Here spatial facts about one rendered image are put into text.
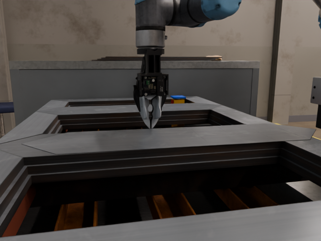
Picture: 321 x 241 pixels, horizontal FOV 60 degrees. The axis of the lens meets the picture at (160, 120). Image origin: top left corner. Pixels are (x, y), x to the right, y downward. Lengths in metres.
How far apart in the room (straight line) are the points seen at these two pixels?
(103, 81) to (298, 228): 1.23
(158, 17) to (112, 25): 3.72
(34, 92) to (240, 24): 3.90
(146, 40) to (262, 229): 0.51
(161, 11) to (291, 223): 0.54
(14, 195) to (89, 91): 1.00
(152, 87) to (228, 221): 0.44
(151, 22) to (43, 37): 3.85
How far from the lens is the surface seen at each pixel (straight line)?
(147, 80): 0.70
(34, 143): 0.69
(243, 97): 1.66
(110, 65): 1.45
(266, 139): 0.70
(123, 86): 1.46
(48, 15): 4.52
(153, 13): 0.71
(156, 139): 0.66
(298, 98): 5.47
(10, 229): 0.54
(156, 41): 0.71
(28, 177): 0.59
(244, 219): 0.36
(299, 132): 0.80
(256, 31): 5.00
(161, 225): 0.33
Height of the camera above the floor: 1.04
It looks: 12 degrees down
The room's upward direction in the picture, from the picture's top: straight up
